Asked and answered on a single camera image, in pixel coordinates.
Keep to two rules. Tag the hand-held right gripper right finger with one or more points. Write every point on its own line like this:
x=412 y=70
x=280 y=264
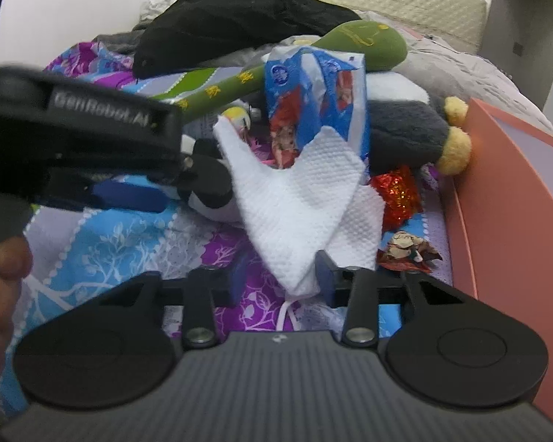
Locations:
x=325 y=272

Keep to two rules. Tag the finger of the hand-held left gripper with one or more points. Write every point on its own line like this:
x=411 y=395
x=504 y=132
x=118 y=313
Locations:
x=209 y=179
x=124 y=195

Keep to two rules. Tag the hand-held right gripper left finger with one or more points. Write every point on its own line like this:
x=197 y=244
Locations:
x=238 y=281

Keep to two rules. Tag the white paper towel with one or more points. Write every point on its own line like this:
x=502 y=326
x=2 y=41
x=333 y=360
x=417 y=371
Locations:
x=295 y=202

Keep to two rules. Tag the red cartoon snack packet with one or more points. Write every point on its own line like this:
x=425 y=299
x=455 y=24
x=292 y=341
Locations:
x=408 y=246

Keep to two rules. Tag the blue red snack bag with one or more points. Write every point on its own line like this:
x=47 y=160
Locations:
x=313 y=96

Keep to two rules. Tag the pink cardboard box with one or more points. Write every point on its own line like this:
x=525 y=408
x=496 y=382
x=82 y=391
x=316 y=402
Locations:
x=511 y=221

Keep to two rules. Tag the person's left hand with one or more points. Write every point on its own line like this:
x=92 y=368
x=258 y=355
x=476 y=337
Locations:
x=9 y=260

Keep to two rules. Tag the floral striped bedsheet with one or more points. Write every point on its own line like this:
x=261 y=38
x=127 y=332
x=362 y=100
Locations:
x=110 y=248

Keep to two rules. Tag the red foil wrapper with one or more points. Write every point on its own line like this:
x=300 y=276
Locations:
x=398 y=193

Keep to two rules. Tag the light grey crumpled cloth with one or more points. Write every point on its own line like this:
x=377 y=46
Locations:
x=154 y=9

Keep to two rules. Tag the black cloth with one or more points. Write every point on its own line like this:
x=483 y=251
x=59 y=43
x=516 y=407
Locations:
x=221 y=23

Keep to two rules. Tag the grey penguin plush toy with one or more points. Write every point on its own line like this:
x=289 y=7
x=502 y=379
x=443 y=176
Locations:
x=405 y=129

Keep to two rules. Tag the green plush toy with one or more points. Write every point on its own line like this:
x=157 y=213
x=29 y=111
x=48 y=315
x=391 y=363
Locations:
x=373 y=43

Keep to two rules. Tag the grey blanket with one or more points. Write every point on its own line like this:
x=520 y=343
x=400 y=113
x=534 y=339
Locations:
x=465 y=69

